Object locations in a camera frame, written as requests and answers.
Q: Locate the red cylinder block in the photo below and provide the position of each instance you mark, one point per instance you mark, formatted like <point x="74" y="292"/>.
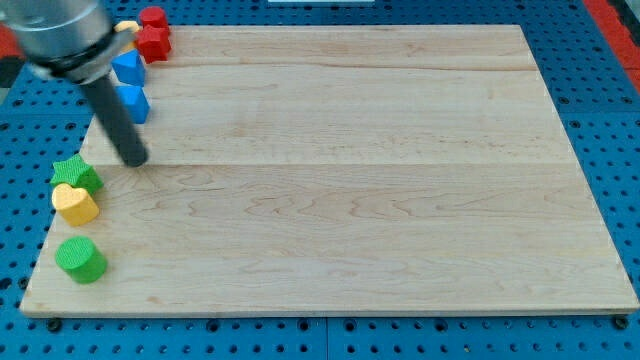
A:
<point x="153" y="16"/>

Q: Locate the green star block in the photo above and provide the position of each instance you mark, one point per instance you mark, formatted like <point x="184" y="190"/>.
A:
<point x="75" y="172"/>

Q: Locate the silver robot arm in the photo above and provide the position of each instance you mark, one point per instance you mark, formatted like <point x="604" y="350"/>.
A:
<point x="77" y="40"/>

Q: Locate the wooden board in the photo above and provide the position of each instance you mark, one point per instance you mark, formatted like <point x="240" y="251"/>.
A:
<point x="391" y="171"/>

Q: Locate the yellow block behind arm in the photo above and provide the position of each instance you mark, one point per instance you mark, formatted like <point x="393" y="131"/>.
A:
<point x="133" y="27"/>

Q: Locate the yellow heart block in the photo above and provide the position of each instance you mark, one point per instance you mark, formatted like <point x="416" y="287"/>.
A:
<point x="75" y="205"/>

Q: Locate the green cylinder block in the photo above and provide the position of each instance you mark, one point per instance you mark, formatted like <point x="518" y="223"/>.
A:
<point x="81" y="259"/>

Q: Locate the red star block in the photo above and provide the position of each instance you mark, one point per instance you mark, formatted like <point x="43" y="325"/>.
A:
<point x="153" y="43"/>

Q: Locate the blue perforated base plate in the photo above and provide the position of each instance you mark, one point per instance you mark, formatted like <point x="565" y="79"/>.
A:
<point x="588" y="52"/>

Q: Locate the blue block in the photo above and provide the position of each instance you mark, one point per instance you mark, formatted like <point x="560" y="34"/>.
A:
<point x="135" y="101"/>
<point x="129" y="68"/>

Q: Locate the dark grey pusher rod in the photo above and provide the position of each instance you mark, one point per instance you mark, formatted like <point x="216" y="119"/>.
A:
<point x="115" y="121"/>

